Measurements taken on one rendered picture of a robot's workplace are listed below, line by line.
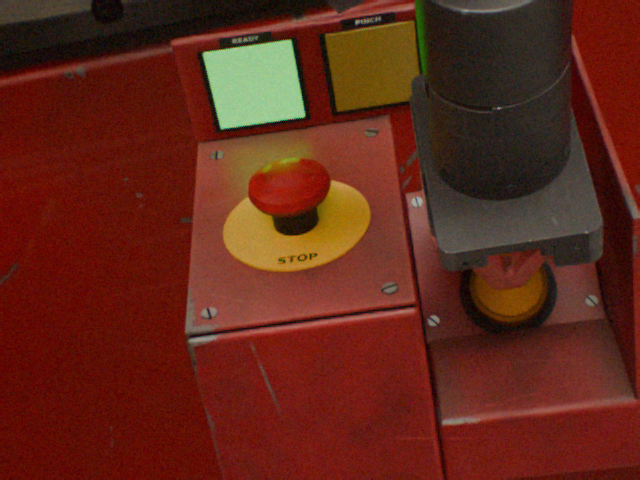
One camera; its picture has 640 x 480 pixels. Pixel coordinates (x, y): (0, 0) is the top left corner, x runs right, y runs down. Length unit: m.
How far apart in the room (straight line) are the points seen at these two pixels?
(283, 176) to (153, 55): 0.24
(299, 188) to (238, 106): 0.10
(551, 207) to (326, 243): 0.12
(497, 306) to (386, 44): 0.14
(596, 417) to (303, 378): 0.14
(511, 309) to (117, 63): 0.31
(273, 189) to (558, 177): 0.13
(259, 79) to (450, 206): 0.17
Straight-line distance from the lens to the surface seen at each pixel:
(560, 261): 0.56
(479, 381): 0.65
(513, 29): 0.49
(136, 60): 0.84
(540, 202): 0.55
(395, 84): 0.70
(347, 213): 0.64
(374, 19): 0.68
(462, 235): 0.54
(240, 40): 0.68
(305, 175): 0.62
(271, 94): 0.70
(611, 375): 0.65
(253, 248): 0.63
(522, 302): 0.67
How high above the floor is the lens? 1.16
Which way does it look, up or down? 37 degrees down
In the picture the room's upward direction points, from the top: 11 degrees counter-clockwise
